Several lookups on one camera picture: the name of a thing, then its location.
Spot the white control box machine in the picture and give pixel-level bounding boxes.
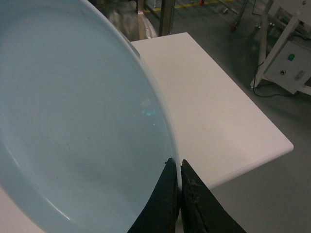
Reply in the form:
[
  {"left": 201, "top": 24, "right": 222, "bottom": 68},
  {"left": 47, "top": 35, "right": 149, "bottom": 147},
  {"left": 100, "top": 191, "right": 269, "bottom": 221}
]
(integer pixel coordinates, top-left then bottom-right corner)
[{"left": 264, "top": 36, "right": 311, "bottom": 94}]

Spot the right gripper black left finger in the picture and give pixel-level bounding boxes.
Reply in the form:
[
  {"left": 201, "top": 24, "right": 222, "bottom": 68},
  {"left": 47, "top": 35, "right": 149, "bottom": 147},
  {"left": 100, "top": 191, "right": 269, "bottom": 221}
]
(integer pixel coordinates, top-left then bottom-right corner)
[{"left": 129, "top": 158, "right": 179, "bottom": 233}]

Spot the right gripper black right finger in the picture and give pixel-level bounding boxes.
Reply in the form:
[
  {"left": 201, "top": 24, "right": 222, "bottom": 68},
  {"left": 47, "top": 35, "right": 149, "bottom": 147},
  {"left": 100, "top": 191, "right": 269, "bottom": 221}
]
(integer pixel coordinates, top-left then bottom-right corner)
[{"left": 181, "top": 159, "right": 245, "bottom": 233}]

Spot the black power cable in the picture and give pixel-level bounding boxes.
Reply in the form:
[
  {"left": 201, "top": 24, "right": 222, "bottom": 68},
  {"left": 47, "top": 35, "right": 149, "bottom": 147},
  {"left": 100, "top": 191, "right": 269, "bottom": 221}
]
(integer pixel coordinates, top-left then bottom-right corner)
[{"left": 249, "top": 60, "right": 296, "bottom": 98}]

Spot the light blue round plate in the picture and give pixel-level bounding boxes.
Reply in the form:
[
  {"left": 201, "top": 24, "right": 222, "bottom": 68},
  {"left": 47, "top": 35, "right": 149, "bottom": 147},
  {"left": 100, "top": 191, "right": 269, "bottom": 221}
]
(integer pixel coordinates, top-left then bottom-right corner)
[{"left": 0, "top": 0, "right": 181, "bottom": 233}]

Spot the white metal frame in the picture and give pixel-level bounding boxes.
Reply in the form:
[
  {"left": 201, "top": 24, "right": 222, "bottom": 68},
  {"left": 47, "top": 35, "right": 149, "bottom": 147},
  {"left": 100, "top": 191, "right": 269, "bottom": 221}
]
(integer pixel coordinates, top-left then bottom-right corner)
[{"left": 250, "top": 0, "right": 311, "bottom": 89}]

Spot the stainless steel shelf rack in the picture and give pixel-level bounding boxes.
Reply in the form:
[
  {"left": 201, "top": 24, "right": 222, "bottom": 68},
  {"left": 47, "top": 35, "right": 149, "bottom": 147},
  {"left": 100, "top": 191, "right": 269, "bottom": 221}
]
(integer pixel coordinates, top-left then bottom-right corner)
[{"left": 136, "top": 0, "right": 175, "bottom": 36}]

